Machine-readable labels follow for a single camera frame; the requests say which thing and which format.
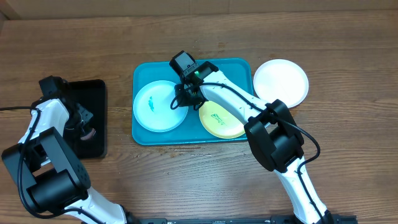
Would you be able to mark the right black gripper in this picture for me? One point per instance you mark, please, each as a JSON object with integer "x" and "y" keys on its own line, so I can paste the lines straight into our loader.
{"x": 186, "y": 101}

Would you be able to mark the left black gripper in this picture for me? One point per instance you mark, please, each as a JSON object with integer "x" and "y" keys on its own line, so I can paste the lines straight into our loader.
{"x": 86, "y": 115}

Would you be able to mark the light blue plate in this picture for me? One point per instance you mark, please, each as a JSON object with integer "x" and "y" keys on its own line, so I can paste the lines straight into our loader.
{"x": 152, "y": 107}

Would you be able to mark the white plate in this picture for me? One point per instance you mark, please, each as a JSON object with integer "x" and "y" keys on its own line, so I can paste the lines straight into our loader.
{"x": 281, "y": 79}

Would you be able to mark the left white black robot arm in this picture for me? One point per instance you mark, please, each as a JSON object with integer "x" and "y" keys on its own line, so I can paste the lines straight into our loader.
{"x": 50, "y": 178}

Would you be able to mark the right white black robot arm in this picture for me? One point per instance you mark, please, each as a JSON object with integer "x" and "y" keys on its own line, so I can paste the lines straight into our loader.
{"x": 273, "y": 136}

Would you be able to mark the black tray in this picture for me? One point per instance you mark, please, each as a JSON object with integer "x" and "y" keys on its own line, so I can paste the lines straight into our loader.
{"x": 92, "y": 95}

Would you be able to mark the teal plastic tray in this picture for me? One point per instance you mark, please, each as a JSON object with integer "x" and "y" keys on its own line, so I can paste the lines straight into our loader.
{"x": 190, "y": 131}

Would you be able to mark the yellow-green plate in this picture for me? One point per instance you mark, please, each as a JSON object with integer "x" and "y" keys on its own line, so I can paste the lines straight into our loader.
{"x": 219, "y": 122}

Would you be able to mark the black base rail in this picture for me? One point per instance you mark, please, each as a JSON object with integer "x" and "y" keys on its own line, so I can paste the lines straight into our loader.
{"x": 276, "y": 219}

